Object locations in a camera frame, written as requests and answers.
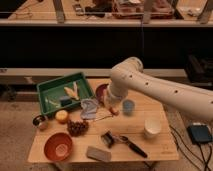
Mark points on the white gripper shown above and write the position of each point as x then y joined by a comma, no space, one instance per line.
111,100

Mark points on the red chili pepper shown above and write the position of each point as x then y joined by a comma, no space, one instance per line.
114,111

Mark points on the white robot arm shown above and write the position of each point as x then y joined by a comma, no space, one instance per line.
128,75

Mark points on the green plastic tray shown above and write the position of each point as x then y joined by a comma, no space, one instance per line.
54,90

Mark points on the small light tray item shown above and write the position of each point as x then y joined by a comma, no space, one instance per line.
57,105

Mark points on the purple bowl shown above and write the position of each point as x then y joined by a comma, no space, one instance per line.
99,90

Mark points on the blue plastic cup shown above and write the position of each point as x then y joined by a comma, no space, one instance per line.
128,107

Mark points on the wooden skewer stick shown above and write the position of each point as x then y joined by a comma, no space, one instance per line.
102,118

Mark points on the corn cob with husk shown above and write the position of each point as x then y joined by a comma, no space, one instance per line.
72,92

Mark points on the bunch of dark grapes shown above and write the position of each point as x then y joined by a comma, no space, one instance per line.
77,128

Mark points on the white paper cup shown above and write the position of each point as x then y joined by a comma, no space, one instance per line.
152,127

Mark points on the yellow orange fruit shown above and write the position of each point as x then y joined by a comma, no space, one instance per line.
61,116

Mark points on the grey sponge block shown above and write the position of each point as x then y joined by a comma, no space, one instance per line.
98,154

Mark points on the orange red bowl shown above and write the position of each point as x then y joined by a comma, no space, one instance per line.
58,147

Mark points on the small metal cup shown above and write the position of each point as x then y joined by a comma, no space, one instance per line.
40,122

